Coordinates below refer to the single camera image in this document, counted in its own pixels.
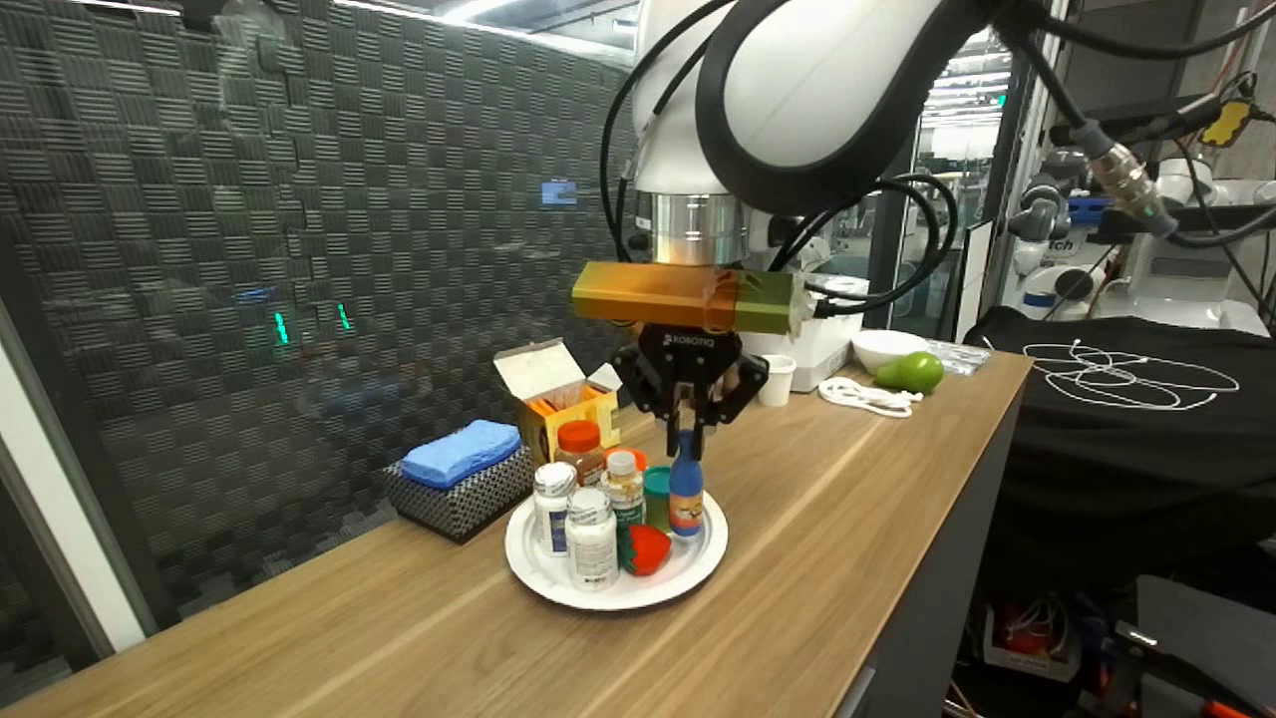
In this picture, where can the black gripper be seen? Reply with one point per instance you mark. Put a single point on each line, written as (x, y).
(689, 354)

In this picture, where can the blue toy bottle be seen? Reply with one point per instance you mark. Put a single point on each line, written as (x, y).
(689, 494)

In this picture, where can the supplement bottle green label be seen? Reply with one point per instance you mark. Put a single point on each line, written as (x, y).
(625, 494)

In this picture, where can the spice jar orange lid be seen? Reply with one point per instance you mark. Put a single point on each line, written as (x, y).
(580, 444)

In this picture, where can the red green toy ball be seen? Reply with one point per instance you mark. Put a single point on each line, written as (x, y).
(649, 550)

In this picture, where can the white pill bottle blue label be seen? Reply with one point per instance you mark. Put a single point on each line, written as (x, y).
(558, 511)
(593, 539)

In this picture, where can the white paper plate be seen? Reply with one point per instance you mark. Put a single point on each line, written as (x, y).
(664, 571)

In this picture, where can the white paper cup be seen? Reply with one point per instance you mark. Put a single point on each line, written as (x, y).
(780, 380)

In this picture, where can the yellow tea box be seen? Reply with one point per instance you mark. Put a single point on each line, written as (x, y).
(566, 414)

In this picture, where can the white hydroponic planter with lamp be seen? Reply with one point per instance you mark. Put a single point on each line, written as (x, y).
(831, 348)

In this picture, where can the white bowl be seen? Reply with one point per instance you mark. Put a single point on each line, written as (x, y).
(885, 345)

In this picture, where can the green avocado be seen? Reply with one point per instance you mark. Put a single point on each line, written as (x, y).
(912, 373)

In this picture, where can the grey mesh basket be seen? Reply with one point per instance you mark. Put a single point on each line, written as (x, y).
(463, 506)

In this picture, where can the white lab machine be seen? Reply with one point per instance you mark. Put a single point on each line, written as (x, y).
(1061, 281)

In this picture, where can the black cloth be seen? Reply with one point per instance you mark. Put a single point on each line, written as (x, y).
(1141, 444)

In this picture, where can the black office chair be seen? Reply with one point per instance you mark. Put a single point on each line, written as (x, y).
(1210, 640)

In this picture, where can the amber wrist camera box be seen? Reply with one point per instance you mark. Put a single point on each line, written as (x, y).
(685, 299)

